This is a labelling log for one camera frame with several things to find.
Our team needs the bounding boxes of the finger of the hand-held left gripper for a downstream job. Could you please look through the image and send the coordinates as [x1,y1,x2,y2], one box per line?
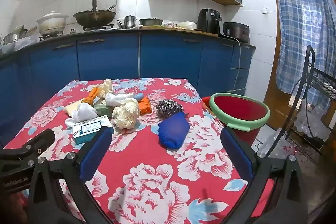
[0,129,55,167]

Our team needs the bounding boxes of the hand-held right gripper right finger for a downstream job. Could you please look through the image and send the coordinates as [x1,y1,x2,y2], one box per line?
[220,126,313,224]

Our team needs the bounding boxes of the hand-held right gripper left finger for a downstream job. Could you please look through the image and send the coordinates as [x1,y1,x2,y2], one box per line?
[28,126,113,224]

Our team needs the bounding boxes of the red bucket with green rim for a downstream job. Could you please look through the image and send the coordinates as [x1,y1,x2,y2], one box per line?
[209,93,271,146]

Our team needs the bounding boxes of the small cream paper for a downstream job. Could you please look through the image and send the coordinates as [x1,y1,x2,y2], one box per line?
[98,79,113,99]

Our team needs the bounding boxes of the steel wool scourer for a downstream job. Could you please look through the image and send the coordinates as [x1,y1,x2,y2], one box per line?
[156,99,184,119]

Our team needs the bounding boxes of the white and blue medicine box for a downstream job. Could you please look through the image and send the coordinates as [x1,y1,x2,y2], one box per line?
[72,115,114,145]

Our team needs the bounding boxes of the clear plastic sheet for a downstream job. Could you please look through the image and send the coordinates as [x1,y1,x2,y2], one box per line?
[252,127,286,151]

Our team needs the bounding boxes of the white crumpled tissue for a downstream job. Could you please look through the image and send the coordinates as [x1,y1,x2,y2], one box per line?
[65,103,99,127]

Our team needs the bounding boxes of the pale green box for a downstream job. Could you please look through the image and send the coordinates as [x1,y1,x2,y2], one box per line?
[94,101,114,117]

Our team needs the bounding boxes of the pale yellow sponge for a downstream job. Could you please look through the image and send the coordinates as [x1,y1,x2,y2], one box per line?
[64,103,82,117]

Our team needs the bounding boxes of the large crumpled cream paper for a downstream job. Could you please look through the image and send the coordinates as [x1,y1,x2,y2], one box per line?
[112,98,141,129]

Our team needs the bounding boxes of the red floral tablecloth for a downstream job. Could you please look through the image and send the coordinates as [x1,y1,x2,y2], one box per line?
[4,78,276,224]

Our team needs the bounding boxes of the orange snack packet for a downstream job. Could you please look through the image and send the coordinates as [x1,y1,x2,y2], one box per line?
[139,98,153,115]
[82,88,100,106]

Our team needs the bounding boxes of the white plastic bag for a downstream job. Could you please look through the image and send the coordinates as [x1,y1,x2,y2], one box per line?
[105,93,138,107]

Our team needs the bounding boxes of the wooden door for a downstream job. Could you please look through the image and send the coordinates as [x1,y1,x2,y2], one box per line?
[262,0,319,122]

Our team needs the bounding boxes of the blue mesh cloth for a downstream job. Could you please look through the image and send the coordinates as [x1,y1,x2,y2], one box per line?
[157,112,190,149]

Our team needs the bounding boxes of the clear plastic bags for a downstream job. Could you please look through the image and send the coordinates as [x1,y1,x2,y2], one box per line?
[294,102,331,135]

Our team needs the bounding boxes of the blue base cabinets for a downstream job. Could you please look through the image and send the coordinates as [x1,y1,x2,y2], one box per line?
[0,30,256,140]

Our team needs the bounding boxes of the small lidded steel pot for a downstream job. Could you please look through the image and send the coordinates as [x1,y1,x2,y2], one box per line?
[3,25,28,46]

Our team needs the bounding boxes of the black metal rack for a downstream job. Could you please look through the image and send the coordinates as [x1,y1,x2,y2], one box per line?
[260,45,336,164]

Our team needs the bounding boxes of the white clay pot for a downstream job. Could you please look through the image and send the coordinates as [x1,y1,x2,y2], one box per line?
[36,11,69,35]

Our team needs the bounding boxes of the dark rice cooker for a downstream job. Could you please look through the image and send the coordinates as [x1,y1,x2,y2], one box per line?
[223,22,250,43]

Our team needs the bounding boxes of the gas stove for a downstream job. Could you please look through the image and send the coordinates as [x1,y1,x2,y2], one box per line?
[39,24,115,41]

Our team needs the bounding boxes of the dark metal wok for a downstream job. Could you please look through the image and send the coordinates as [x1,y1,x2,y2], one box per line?
[73,5,117,28]

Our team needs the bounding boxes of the steel kettle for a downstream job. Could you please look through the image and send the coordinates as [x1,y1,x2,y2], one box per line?
[117,15,139,30]

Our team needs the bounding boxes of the black air fryer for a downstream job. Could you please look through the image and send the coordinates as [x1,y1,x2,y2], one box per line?
[197,9,223,34]

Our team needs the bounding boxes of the steel cooking pot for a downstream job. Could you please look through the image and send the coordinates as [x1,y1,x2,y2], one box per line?
[136,18,164,27]

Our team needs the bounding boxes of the blue plaid curtain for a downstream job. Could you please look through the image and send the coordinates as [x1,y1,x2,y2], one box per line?
[270,0,336,111]

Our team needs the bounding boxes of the white power cable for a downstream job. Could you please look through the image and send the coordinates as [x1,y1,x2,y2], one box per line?
[231,36,242,90]

